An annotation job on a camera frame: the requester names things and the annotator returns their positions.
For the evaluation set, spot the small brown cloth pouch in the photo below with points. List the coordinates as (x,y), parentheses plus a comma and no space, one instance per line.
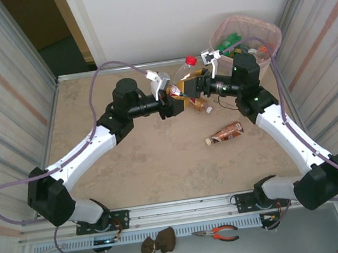
(147,249)

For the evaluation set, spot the amber juice bottle red label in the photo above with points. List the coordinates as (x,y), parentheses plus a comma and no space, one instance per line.
(198,104)

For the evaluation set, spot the blue label bottle white cap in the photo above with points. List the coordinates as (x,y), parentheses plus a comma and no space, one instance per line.
(252,51)

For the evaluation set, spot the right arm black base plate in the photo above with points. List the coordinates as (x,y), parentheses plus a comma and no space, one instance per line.
(243,202)

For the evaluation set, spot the beige door jamb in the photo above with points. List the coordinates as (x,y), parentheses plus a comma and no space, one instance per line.
(73,27)

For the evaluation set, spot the white door frame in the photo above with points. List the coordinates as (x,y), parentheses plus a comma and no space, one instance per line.
(84,25)

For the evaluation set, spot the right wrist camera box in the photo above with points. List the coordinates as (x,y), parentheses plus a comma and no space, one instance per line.
(209,56)

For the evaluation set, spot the copper brown drink bottle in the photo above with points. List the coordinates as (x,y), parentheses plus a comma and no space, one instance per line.
(228,130)

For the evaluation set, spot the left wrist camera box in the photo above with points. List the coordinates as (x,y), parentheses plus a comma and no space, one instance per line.
(157,81)

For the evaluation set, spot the grey metal lower shelf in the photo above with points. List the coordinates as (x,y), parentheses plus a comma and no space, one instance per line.
(264,247)

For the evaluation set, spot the orange label bottle orange cap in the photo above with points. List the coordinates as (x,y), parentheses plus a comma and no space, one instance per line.
(263,49)

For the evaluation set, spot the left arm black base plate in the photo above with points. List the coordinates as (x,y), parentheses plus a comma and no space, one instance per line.
(121,218)

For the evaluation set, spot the wide aluminium mounting rail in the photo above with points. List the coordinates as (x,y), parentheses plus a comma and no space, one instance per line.
(182,211)

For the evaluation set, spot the large brown cloth pouch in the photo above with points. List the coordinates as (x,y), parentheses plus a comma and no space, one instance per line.
(167,239)

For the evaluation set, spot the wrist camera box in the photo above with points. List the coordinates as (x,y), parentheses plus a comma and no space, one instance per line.
(157,81)
(209,56)

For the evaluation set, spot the pink translucent bin liner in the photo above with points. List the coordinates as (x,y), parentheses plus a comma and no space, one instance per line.
(268,28)

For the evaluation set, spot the pink waste basket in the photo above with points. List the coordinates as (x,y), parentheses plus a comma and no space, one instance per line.
(225,69)

